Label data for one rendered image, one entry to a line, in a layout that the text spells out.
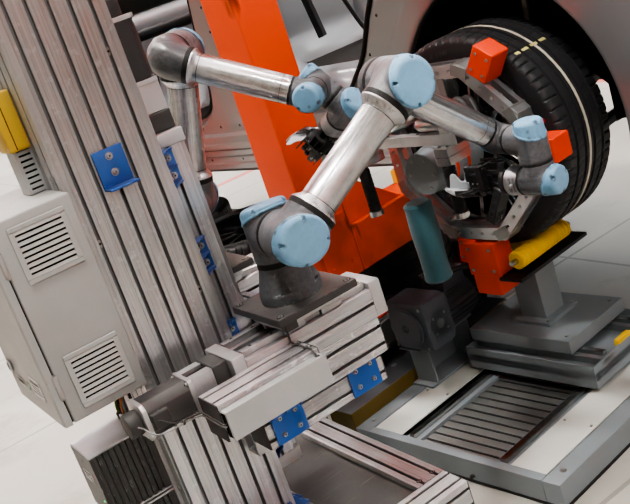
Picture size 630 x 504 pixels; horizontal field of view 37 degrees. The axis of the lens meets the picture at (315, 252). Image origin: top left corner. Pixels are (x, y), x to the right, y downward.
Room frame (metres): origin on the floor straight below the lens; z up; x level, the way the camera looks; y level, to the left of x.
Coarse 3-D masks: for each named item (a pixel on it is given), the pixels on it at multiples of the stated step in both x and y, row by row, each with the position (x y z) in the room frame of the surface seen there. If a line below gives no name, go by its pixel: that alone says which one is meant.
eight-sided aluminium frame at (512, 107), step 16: (432, 64) 2.75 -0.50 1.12; (448, 64) 2.65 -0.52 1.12; (464, 64) 2.61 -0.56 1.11; (464, 80) 2.60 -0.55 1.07; (496, 80) 2.58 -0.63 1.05; (480, 96) 2.57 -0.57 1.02; (496, 96) 2.53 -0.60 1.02; (512, 96) 2.54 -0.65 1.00; (512, 112) 2.49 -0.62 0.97; (528, 112) 2.51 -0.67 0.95; (400, 160) 2.89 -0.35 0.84; (400, 176) 2.90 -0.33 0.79; (416, 192) 2.87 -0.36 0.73; (448, 208) 2.84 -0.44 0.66; (512, 208) 2.56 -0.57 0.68; (528, 208) 2.54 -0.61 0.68; (448, 224) 2.78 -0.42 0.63; (464, 224) 2.78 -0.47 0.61; (480, 224) 2.73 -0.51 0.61; (496, 224) 2.68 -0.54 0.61; (512, 224) 2.58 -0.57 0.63
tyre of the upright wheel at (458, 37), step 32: (480, 32) 2.71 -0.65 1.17; (544, 32) 2.70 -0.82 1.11; (512, 64) 2.57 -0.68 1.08; (544, 64) 2.58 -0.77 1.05; (576, 64) 2.62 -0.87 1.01; (544, 96) 2.51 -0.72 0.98; (576, 128) 2.52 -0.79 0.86; (608, 128) 2.61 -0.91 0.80; (576, 160) 2.51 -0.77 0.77; (576, 192) 2.57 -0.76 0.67; (544, 224) 2.59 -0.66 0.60
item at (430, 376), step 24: (456, 264) 2.95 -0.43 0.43; (408, 288) 2.94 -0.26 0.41; (432, 288) 2.93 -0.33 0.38; (456, 288) 2.92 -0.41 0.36; (408, 312) 2.81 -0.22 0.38; (432, 312) 2.79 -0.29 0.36; (456, 312) 2.88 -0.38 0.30; (408, 336) 2.83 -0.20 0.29; (432, 336) 2.78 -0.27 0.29; (456, 336) 3.03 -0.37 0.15; (432, 360) 2.86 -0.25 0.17; (456, 360) 2.97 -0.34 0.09; (432, 384) 2.86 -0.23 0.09
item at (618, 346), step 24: (624, 312) 2.77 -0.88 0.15; (600, 336) 2.69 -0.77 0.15; (624, 336) 2.58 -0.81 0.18; (480, 360) 2.84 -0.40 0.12; (504, 360) 2.75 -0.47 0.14; (528, 360) 2.67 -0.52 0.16; (552, 360) 2.60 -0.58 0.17; (576, 360) 2.59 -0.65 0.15; (600, 360) 2.50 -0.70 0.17; (624, 360) 2.56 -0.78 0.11; (576, 384) 2.54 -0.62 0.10; (600, 384) 2.48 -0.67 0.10
